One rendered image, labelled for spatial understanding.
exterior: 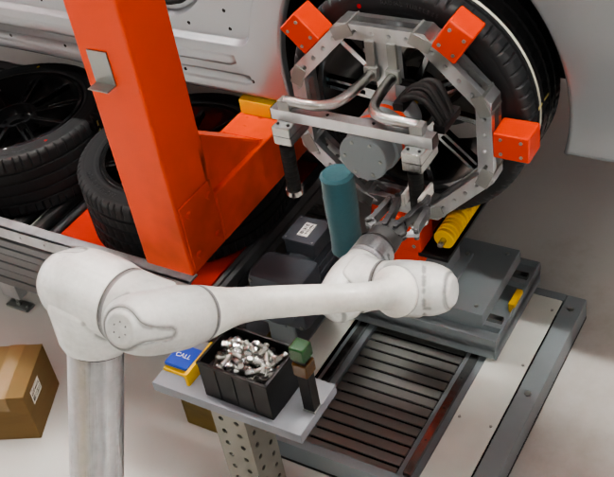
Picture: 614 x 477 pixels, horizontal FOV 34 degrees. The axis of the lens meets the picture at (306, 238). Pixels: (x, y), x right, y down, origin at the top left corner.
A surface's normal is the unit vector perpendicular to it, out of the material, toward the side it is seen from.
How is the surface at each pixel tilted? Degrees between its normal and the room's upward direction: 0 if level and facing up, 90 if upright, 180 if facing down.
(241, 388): 90
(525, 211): 0
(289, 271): 0
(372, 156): 90
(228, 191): 90
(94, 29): 90
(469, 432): 0
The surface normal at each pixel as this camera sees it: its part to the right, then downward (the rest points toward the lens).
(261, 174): 0.86, 0.22
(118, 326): -0.46, 0.12
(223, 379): -0.51, 0.60
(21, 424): -0.06, 0.64
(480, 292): -0.15, -0.77
